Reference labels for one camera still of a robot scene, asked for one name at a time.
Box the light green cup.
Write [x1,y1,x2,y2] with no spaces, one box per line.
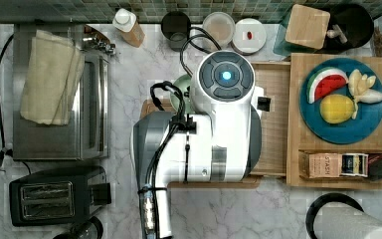
[169,74,196,116]

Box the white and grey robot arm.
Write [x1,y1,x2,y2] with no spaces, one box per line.
[130,50,264,239]

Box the wooden drawer cabinet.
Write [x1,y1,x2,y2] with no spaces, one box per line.
[286,53,382,190]

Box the dark round canister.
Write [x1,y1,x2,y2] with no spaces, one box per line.
[161,11,191,52]

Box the clear lidded round container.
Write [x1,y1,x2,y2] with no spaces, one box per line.
[202,12,236,48]

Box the white round lid container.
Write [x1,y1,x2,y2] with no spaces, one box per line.
[232,18,267,55]

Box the stainless steel toaster oven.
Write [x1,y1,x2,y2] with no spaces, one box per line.
[13,24,109,161]

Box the white capped bottle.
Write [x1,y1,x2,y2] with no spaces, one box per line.
[112,8,145,48]

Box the stash tea box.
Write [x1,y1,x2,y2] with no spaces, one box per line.
[299,152,342,179]

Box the toy watermelon slice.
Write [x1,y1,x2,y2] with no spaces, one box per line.
[306,67,348,104]

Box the wooden lid glass jar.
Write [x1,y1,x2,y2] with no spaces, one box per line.
[274,4,330,57]

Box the yellow toy lemon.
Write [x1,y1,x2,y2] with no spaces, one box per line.
[319,95,355,124]

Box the dark glass jar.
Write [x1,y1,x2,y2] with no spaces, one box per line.
[53,216,103,239]

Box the beige folded towel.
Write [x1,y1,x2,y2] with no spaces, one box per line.
[20,30,85,125]

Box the black two-slot toaster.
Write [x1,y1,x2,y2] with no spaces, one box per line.
[9,165,111,227]

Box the dark blue tea box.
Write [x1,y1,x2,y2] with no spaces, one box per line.
[340,153,368,177]

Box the toy peeled banana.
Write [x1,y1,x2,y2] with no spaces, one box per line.
[348,69,382,120]

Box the blue round plate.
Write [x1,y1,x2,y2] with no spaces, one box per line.
[299,58,382,144]

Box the black round pot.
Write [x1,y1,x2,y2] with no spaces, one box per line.
[324,4,374,52]

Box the black object in shelf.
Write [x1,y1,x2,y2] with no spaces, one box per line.
[368,153,382,181]

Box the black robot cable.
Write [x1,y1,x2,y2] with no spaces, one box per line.
[137,25,223,239]

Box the black power cord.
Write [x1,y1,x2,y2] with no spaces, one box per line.
[0,33,33,176]

